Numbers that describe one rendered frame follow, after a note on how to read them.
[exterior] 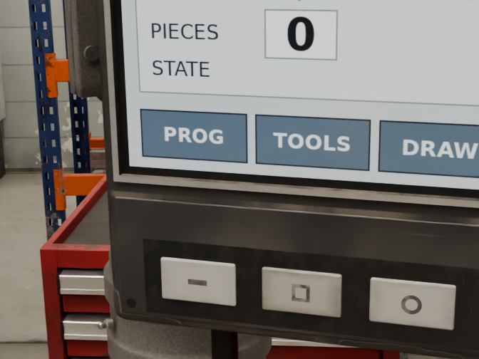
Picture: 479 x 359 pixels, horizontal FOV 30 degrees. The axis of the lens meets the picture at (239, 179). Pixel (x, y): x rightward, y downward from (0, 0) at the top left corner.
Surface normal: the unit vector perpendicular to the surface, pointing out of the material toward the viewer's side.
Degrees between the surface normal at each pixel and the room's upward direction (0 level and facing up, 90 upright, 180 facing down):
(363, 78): 90
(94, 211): 0
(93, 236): 0
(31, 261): 0
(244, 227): 90
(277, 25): 90
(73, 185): 90
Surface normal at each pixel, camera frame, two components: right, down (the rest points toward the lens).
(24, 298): -0.01, -0.96
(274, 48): -0.29, 0.27
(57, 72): -0.02, 0.28
